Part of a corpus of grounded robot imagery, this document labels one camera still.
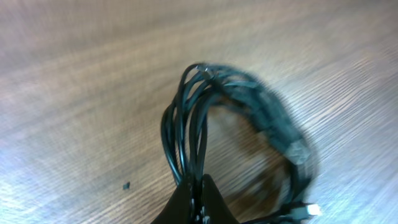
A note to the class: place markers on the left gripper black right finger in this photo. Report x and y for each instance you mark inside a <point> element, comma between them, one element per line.
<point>214,209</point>

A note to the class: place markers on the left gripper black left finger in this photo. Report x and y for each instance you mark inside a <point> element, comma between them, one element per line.
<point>179,208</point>

